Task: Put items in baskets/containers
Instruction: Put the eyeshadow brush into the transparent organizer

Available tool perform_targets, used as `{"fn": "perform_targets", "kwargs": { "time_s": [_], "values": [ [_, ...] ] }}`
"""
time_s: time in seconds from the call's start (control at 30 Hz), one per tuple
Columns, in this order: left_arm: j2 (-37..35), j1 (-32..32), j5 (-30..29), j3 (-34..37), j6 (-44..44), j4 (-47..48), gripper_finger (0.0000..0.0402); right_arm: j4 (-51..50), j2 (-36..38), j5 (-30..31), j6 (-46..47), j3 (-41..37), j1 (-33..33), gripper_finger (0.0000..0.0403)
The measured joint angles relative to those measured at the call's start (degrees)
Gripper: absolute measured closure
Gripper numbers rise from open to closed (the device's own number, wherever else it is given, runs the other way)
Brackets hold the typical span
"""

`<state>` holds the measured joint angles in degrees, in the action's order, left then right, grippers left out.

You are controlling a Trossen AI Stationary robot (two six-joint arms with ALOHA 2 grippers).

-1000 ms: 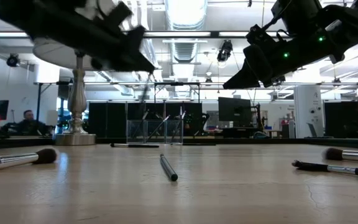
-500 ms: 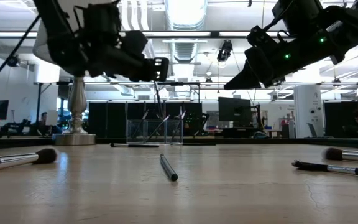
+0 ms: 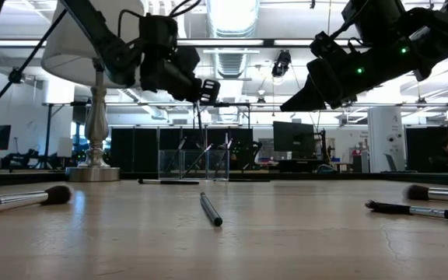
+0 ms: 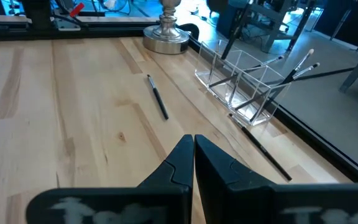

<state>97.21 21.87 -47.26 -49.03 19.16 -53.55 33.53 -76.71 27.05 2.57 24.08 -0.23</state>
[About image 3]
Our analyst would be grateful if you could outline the clear acrylic organizer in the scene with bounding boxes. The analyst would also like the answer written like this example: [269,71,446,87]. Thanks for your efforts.
[157,149,231,181]

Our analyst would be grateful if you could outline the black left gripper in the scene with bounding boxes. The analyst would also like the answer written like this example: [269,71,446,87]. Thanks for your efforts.
[140,48,222,104]

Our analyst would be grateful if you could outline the black table frame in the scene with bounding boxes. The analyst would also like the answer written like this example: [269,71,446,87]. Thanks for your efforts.
[0,170,448,188]

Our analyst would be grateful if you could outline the flat makeup brush black handle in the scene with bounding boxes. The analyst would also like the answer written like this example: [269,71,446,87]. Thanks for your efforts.
[365,199,448,224]

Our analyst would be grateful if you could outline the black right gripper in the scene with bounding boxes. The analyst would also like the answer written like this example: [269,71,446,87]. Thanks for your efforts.
[280,38,419,113]

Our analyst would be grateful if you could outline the black ceiling camera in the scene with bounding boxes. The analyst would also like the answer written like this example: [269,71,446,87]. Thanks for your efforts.
[271,49,292,78]

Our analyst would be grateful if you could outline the black partition panels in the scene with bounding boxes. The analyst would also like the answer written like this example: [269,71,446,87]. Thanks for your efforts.
[110,127,254,173]
[405,126,448,175]

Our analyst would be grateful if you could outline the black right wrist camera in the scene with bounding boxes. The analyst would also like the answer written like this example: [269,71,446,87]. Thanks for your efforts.
[309,30,345,59]

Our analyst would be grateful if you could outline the table lamp white shade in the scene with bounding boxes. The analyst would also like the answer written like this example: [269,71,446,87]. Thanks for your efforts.
[40,0,149,183]

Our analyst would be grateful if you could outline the white pillar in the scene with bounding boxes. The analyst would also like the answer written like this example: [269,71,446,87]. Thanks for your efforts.
[367,107,407,173]

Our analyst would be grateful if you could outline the large makeup brush silver handle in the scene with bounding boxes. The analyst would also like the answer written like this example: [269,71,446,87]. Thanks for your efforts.
[0,184,73,217]
[402,184,448,204]

